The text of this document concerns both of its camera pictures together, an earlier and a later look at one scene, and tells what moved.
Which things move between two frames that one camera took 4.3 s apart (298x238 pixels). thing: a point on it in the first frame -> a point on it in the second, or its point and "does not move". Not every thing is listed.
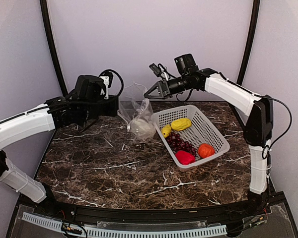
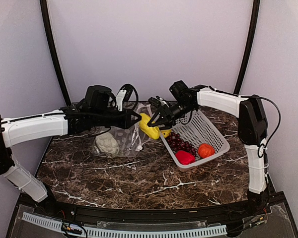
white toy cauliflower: x=142 y=127 -> x=107 y=144
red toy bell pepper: x=185 y=157 does not move
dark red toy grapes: x=176 y=142 does not move
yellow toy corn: x=165 y=130 does not move
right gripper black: x=165 y=92 -> x=167 y=117
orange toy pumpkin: x=205 y=150 does not move
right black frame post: x=256 y=5 does not move
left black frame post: x=45 y=18 does not move
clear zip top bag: x=136 y=112 -> x=119 y=142
